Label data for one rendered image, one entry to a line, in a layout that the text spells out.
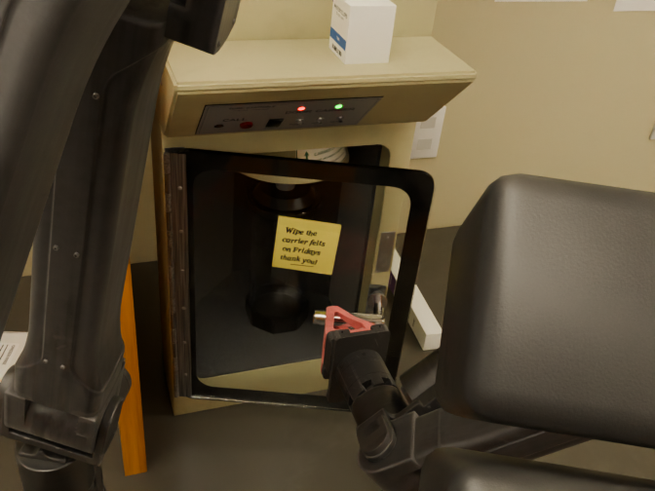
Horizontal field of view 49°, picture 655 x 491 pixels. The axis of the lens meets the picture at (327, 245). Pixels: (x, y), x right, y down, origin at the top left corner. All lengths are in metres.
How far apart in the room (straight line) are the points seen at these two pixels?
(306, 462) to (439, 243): 0.65
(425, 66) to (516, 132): 0.84
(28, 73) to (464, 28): 1.24
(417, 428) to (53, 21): 0.53
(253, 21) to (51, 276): 0.44
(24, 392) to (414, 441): 0.34
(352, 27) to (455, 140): 0.81
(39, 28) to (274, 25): 0.59
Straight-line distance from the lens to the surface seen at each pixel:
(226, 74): 0.71
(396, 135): 0.92
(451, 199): 1.60
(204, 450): 1.07
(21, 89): 0.24
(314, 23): 0.82
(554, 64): 1.58
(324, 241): 0.87
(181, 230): 0.88
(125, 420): 0.97
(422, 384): 0.74
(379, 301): 0.91
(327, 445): 1.08
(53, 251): 0.43
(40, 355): 0.51
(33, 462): 0.63
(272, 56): 0.76
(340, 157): 0.96
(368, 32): 0.76
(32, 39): 0.24
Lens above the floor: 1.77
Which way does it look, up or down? 34 degrees down
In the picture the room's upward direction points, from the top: 6 degrees clockwise
